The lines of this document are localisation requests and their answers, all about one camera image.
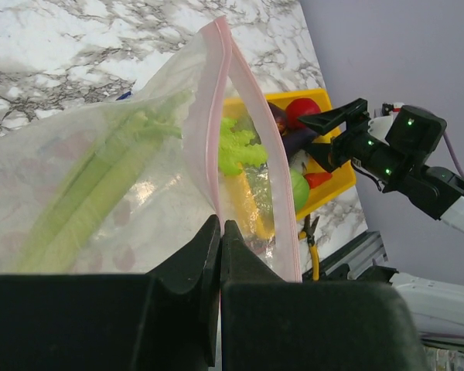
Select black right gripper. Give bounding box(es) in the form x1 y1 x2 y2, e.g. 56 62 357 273
298 98 464 220

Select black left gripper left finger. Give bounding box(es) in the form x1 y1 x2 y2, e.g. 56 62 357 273
0 216 220 370

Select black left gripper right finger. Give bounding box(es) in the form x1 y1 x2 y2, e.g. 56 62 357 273
220 220 428 370

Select green celery stalk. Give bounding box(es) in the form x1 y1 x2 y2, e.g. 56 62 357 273
9 92 275 274

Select clear zip top bag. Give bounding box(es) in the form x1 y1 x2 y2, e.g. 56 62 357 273
0 17 301 281

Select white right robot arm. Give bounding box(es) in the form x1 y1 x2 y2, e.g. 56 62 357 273
298 98 464 345

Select red tomato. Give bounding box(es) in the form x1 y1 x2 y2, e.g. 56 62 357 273
285 97 322 131

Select red chili pepper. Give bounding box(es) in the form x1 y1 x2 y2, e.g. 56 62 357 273
304 172 333 189

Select yellow plastic tray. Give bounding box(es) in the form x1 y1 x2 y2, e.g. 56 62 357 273
222 87 357 217

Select green cabbage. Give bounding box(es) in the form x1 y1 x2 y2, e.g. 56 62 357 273
289 168 310 212

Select clear plastic screw box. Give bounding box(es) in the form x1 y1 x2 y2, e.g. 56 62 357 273
117 91 132 100

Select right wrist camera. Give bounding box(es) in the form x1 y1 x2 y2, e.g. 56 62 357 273
368 102 404 139

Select yellow handled pliers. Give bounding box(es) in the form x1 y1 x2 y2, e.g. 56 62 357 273
298 215 320 281

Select aluminium rail frame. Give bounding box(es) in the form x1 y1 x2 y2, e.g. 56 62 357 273
319 231 388 281

